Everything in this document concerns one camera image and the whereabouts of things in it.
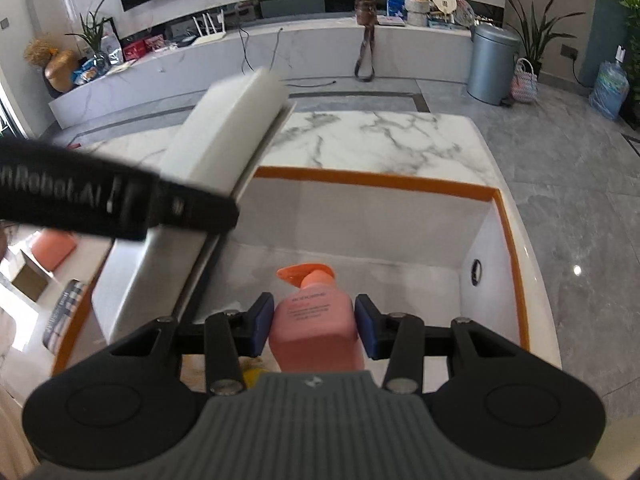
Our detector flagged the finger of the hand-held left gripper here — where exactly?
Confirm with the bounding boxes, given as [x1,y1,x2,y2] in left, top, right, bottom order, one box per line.
[149,177,241,239]

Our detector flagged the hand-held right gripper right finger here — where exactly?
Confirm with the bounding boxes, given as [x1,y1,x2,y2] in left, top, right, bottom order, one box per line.
[353,293,525,395]

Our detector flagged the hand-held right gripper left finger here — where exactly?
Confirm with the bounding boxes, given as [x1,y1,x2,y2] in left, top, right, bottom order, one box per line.
[107,292,277,396]

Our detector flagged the pink pump bottle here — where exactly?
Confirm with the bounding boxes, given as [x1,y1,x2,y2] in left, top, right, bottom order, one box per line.
[268,265,366,373]

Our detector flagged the pink cylindrical device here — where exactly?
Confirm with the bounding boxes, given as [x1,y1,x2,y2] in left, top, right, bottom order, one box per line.
[30,230,78,271]

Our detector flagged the long white box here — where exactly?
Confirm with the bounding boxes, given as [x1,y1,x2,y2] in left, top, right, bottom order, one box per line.
[100,67,297,356]

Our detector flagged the orange cardboard box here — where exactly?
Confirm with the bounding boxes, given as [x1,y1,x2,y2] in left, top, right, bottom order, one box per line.
[50,165,532,376]

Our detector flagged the plaid patterned package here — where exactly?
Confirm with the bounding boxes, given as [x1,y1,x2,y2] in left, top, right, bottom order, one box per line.
[42,280,91,351]

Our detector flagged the gold vase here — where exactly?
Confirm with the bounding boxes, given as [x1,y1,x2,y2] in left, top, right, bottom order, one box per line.
[44,50,81,93]

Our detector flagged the blue snack bag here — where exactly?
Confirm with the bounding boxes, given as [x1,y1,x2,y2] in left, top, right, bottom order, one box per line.
[70,57,108,86]

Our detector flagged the dried yellow flowers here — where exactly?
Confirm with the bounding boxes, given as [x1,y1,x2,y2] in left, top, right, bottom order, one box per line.
[24,35,56,67]

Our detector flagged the white plastic bag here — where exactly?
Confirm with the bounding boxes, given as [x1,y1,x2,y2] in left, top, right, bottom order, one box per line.
[100,35,123,66]

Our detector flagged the aloe plant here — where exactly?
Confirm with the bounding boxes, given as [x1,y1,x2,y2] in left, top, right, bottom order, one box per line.
[65,0,113,71]

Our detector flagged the white router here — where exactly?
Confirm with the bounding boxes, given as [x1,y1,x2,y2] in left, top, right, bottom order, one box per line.
[192,10,228,46]

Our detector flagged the marble television console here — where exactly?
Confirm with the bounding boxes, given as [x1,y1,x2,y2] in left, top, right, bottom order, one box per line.
[48,15,476,131]

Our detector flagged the pink white woven basket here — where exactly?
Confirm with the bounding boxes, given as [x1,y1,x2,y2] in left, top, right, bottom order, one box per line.
[511,57,538,105]

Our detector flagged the grey pedal trash can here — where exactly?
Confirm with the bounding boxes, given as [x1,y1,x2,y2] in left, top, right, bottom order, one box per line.
[467,22,521,106]

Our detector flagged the grey plush pot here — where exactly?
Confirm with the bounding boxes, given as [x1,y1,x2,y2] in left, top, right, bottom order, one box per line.
[405,0,431,26]

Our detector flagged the patterned round fan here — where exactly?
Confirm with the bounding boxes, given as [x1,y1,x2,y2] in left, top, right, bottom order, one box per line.
[452,0,476,28]

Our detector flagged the potted snake plant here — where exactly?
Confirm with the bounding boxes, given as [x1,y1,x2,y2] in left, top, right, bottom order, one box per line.
[495,0,586,81]

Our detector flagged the blue water jug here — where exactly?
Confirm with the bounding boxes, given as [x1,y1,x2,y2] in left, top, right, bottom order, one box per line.
[589,45,631,121]

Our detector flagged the trailing pothos plant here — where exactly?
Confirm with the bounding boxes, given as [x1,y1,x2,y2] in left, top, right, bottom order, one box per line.
[610,0,640,126]

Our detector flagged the black cable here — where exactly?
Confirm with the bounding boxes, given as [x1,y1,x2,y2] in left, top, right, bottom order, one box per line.
[239,27,341,86]

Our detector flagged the black picture frame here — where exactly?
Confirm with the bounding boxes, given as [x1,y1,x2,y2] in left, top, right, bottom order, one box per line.
[87,16,118,51]

